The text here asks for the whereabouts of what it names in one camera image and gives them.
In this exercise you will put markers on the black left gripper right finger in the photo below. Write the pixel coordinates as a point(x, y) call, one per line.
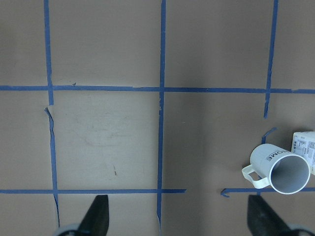
point(262, 220)

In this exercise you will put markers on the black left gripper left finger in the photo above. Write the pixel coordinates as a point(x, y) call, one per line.
point(96, 220)

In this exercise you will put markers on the blue white milk carton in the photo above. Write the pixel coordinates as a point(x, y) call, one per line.
point(303, 144)

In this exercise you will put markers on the white HOME mug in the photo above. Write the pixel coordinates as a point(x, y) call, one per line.
point(286, 172)

